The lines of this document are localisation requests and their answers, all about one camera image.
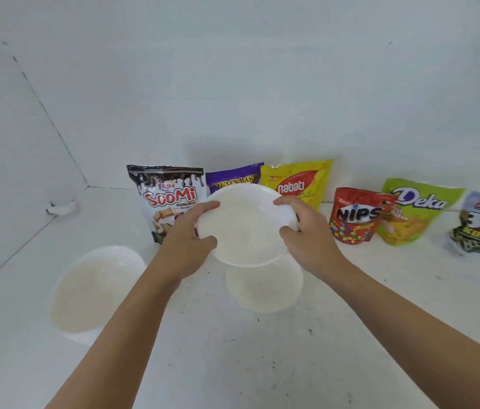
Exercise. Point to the person's right hand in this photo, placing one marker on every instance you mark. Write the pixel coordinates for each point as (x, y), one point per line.
(312, 242)

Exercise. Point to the person's left hand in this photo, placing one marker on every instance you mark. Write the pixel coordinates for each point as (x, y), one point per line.
(180, 251)

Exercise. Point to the red Nips candy bag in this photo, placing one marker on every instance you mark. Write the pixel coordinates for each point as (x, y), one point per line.
(357, 217)

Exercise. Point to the black white snack bag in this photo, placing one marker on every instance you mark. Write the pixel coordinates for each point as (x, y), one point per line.
(167, 195)

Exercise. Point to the yellow snack bag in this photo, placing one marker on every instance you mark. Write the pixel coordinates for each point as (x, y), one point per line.
(304, 183)

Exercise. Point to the white round bowl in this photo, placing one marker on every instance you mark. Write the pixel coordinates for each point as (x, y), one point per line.
(265, 289)
(246, 234)

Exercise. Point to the purple snack bag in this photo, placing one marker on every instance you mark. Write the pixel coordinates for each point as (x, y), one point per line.
(231, 178)

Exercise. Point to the stack of white bowls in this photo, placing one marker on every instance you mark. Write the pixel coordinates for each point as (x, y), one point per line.
(95, 289)

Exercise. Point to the green snack bag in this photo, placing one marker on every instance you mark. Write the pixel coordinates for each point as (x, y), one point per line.
(419, 208)

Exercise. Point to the person's left forearm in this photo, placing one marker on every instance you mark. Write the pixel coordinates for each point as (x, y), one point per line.
(112, 349)

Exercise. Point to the person's right forearm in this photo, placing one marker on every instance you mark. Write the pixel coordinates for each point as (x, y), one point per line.
(427, 345)

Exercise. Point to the small white plaster lump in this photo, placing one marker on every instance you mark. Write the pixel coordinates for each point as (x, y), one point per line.
(63, 208)

